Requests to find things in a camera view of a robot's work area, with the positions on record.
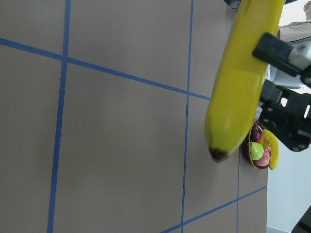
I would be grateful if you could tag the pink peach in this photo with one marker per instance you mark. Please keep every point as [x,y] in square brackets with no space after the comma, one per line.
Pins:
[264,160]

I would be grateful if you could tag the large yellow banana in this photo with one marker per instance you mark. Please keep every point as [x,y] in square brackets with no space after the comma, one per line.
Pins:
[239,78]

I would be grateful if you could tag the seated person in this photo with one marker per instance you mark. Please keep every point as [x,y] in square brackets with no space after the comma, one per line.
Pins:
[297,30]

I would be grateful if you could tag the yellow banana in basket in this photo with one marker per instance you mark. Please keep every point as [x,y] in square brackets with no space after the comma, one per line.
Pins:
[271,141]

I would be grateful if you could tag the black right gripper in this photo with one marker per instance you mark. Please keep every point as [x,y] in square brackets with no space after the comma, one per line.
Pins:
[286,113]

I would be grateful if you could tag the brown wicker basket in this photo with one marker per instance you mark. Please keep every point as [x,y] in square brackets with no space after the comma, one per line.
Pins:
[246,146]

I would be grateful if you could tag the red mango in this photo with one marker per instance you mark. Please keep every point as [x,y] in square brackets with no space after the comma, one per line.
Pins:
[256,134]

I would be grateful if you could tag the green pear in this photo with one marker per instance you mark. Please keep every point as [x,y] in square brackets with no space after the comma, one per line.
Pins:
[256,150]

